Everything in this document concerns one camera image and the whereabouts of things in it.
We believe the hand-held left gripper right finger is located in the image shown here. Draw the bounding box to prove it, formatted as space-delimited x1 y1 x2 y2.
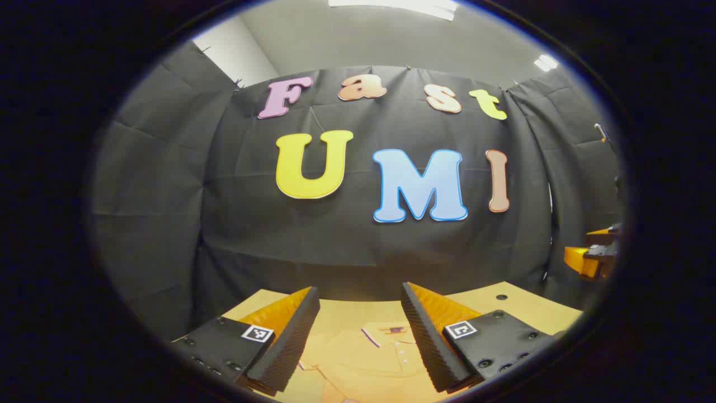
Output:
401 282 566 392

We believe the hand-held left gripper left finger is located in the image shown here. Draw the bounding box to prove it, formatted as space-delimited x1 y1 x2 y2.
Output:
169 287 321 397

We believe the long ceiling light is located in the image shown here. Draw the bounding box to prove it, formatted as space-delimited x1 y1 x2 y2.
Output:
328 0 459 22

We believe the orange T-shirt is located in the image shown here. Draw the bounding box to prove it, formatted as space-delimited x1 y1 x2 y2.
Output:
296 322 448 403

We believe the black backdrop cloth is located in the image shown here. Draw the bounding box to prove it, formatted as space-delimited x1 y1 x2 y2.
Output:
92 40 624 342

